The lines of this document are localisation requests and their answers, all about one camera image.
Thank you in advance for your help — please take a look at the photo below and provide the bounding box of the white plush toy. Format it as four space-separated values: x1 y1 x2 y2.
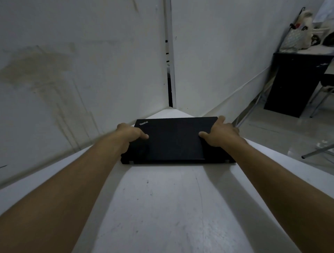
297 10 313 29

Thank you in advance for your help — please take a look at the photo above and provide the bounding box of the metal chair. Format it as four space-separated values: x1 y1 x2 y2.
309 68 334 118

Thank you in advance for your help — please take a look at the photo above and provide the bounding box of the person's right hand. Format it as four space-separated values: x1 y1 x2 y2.
198 116 241 149

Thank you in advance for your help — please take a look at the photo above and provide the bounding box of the person's left hand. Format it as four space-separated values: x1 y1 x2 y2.
116 123 149 155

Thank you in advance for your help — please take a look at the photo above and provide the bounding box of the metal chair leg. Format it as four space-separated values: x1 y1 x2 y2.
301 146 334 159

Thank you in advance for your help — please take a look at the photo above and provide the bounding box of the black laptop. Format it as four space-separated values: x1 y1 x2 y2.
121 116 236 165

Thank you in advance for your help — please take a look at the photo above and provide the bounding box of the black cabinet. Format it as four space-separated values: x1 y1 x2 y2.
264 52 334 118

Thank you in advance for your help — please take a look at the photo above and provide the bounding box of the white wall cable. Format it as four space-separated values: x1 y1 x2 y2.
202 65 272 117

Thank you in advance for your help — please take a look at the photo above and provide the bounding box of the white mesh bag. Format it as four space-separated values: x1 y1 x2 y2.
280 25 311 51

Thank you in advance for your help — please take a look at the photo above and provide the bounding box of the person's left forearm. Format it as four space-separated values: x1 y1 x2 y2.
0 130 130 253

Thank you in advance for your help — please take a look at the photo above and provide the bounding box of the person's right forearm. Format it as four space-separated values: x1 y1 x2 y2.
223 136 334 253

